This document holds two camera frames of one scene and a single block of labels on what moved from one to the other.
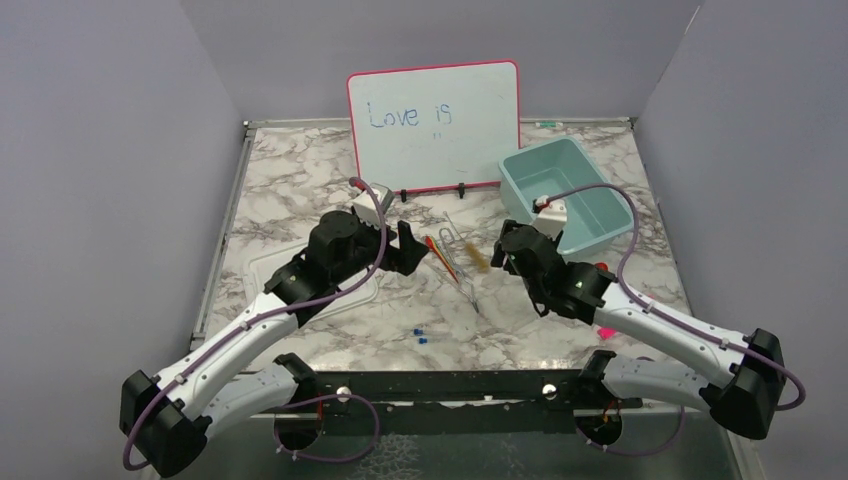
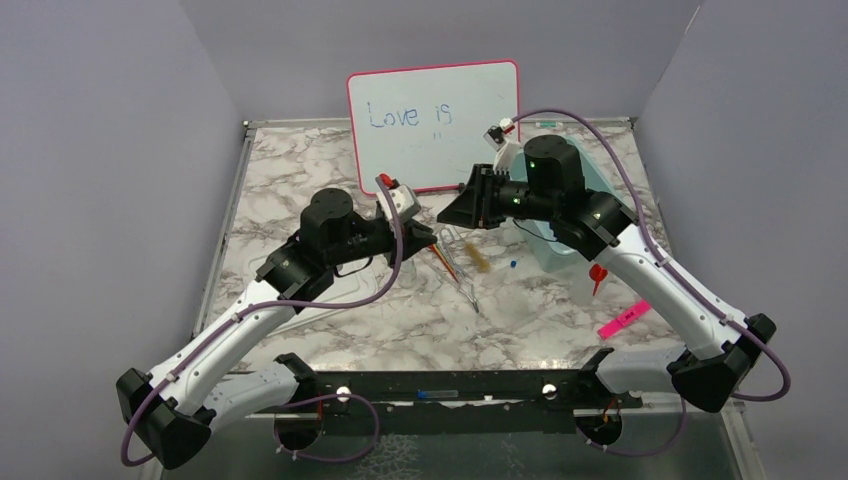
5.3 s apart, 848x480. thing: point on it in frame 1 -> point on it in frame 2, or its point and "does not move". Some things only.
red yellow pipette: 433,245 does not move
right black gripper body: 500,255 -> 514,198
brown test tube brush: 479,259 does not move
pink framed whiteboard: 434,126 does not move
